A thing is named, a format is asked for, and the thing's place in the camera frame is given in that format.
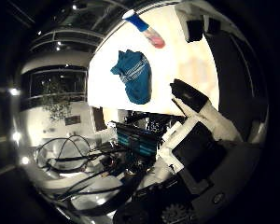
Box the teal blue striped cloth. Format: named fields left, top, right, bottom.
left=110, top=49, right=153, bottom=105

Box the green leafy plant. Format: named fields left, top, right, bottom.
left=41, top=78, right=73, bottom=123

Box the black framed window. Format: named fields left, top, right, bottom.
left=28, top=65, right=89, bottom=101

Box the dark rectangular wall panel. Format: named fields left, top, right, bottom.
left=64, top=115, right=82, bottom=127

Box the black looped cable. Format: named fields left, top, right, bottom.
left=35, top=134, right=91, bottom=173

